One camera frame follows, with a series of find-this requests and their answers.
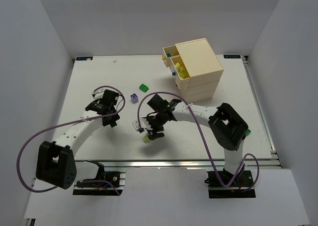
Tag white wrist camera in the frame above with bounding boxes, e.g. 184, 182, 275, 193
132, 118, 151, 133
92, 88, 105, 100

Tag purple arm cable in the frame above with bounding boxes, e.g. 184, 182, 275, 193
16, 85, 125, 196
137, 91, 260, 191

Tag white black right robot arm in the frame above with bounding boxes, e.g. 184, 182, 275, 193
135, 92, 248, 175

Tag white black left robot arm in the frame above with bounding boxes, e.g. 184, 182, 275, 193
36, 88, 125, 189

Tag cream plastic drawer cabinet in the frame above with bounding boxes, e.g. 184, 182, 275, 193
163, 38, 224, 103

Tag lime green lego front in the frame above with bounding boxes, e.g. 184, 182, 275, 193
143, 135, 151, 143

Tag black table label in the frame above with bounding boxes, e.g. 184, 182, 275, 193
76, 57, 93, 61
223, 54, 241, 59

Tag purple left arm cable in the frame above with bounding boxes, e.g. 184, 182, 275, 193
16, 85, 125, 196

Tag lime green small lego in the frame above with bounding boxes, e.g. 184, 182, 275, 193
178, 70, 188, 78

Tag purple square lego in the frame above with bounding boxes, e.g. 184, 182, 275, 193
130, 93, 139, 103

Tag dark green sloped lego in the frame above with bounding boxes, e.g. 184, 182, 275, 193
139, 84, 149, 93

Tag black table label left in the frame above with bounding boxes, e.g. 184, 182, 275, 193
76, 57, 93, 61

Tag black table label right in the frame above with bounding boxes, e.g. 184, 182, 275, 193
223, 54, 241, 59

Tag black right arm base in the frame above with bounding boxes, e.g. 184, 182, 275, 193
204, 165, 260, 199

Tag dark green lego front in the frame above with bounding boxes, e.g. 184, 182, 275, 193
110, 122, 117, 128

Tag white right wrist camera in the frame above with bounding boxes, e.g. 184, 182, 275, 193
132, 118, 151, 133

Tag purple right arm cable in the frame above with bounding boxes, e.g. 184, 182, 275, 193
137, 91, 260, 191

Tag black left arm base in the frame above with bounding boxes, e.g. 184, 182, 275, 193
73, 160, 126, 196

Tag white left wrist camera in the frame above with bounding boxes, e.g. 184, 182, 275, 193
92, 88, 105, 100

